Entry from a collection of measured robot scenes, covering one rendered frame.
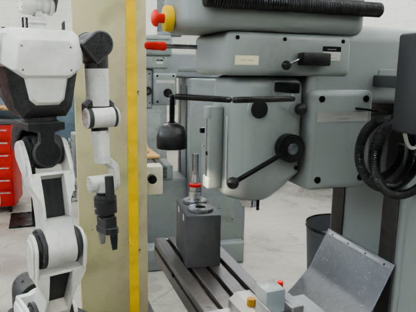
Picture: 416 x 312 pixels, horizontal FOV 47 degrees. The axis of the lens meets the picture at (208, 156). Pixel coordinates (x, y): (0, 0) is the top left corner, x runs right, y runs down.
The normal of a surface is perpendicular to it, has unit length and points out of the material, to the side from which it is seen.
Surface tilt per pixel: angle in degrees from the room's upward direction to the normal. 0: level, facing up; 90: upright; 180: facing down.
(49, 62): 90
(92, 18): 90
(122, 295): 90
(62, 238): 66
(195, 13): 90
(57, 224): 79
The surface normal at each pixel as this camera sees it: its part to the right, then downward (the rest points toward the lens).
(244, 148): -0.15, 0.18
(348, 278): -0.83, -0.41
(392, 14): -0.94, 0.04
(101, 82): 0.55, 0.15
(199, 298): 0.02, -0.98
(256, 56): 0.33, 0.18
